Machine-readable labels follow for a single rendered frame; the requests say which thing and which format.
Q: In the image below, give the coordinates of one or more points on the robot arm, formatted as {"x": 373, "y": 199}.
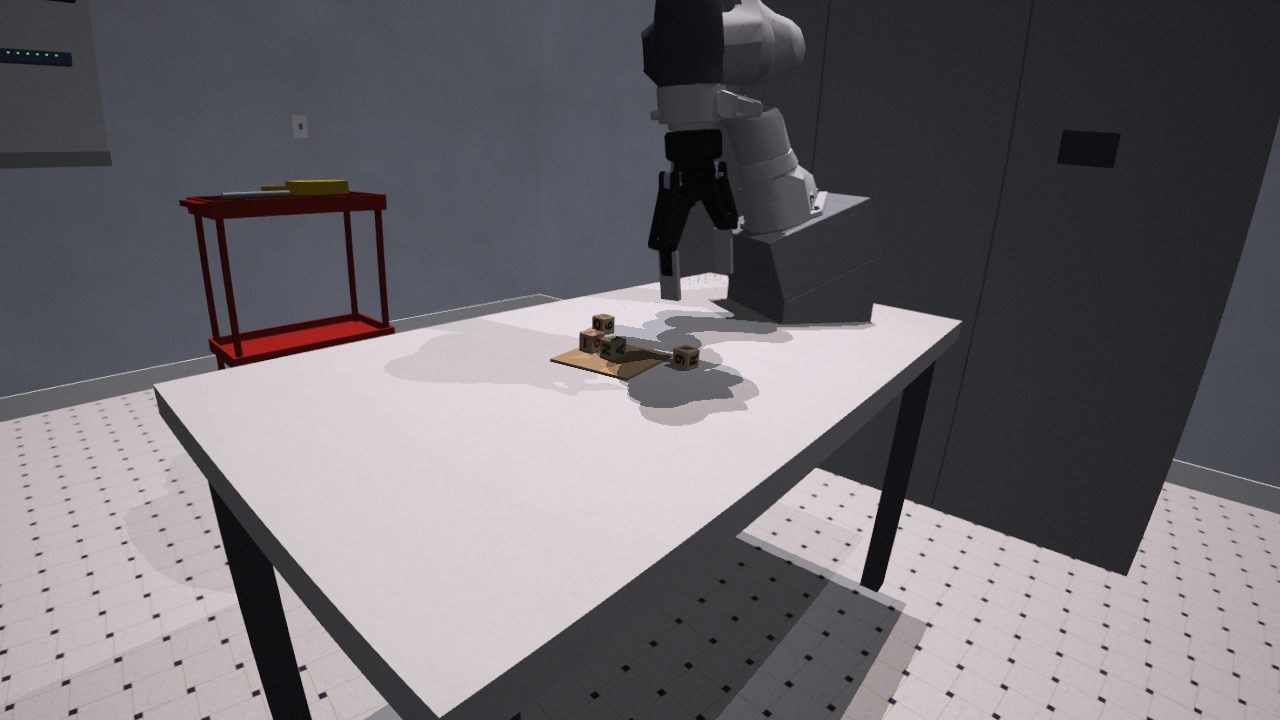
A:
{"x": 691, "y": 95}

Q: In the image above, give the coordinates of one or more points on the tan square mat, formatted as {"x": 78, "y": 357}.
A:
{"x": 636, "y": 361}

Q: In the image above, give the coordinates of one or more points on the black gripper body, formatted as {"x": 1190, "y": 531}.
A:
{"x": 686, "y": 149}

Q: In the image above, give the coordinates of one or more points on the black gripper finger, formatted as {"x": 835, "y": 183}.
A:
{"x": 662, "y": 224}
{"x": 719, "y": 205}

